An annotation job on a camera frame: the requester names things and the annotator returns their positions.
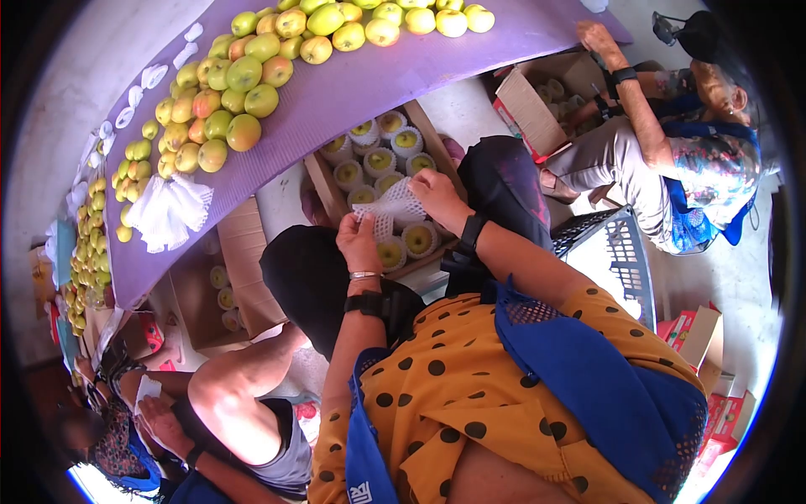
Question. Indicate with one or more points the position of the person's left hand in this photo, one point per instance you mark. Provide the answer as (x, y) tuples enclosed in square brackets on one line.
[(359, 245)]

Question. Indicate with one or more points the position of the person's right hand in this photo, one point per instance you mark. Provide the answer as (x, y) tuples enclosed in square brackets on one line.
[(447, 201)]

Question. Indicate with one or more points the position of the person's right thumb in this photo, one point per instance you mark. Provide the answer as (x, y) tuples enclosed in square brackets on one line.
[(429, 209)]

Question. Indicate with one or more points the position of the person's left fingers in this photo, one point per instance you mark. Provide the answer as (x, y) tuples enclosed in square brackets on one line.
[(348, 223)]

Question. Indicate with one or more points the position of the person's left thumb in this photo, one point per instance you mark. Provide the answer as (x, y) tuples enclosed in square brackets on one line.
[(373, 227)]

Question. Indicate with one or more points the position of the person's right fingers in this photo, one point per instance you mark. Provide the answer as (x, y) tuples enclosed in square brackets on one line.
[(423, 181)]

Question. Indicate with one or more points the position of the white foam net sleeve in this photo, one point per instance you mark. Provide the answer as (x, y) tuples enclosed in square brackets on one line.
[(393, 205)]

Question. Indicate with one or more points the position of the brown fruit box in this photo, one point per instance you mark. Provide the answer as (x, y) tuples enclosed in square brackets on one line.
[(325, 184)]

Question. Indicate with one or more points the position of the batch of net-wrapped apples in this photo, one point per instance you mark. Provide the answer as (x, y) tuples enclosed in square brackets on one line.
[(380, 161)]

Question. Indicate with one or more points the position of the black wrist band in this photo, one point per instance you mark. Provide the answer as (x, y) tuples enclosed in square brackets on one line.
[(367, 304), (471, 233)]

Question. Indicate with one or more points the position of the person's legs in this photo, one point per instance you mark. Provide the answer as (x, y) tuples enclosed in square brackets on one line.
[(308, 283)]

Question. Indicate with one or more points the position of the open cardboard box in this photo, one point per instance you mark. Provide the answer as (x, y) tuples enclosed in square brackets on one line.
[(252, 277)]

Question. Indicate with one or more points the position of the purple foam mat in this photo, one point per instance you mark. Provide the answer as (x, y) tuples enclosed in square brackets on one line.
[(352, 88)]

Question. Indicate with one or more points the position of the cardboard box with red edge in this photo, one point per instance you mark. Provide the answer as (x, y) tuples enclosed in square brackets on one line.
[(529, 113)]

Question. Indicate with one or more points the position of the single wrapped apple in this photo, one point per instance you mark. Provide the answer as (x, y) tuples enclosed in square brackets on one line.
[(231, 320), (226, 298), (218, 277)]

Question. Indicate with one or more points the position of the cluster of net-wrapped apples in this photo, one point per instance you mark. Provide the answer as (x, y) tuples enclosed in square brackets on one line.
[(557, 94)]

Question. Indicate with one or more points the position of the heap of white foam nets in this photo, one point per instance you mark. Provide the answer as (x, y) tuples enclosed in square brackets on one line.
[(167, 214)]

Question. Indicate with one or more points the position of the large pile of apples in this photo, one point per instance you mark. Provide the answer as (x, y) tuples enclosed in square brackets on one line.
[(245, 72)]

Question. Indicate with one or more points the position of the person's body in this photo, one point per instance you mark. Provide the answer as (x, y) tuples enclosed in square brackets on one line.
[(472, 390)]

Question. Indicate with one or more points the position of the blue plastic crate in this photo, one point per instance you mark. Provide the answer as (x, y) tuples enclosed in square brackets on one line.
[(620, 252)]

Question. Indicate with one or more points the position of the small pile of apples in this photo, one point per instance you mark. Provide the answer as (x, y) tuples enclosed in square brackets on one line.
[(135, 170)]

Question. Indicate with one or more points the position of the red printed carton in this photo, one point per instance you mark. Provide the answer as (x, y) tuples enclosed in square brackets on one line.
[(692, 337), (727, 417), (151, 332)]

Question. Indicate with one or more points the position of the row of white foam nets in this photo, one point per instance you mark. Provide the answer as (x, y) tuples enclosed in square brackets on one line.
[(135, 94)]

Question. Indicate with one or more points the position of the long pile of apples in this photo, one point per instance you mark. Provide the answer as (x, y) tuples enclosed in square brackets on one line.
[(91, 252)]

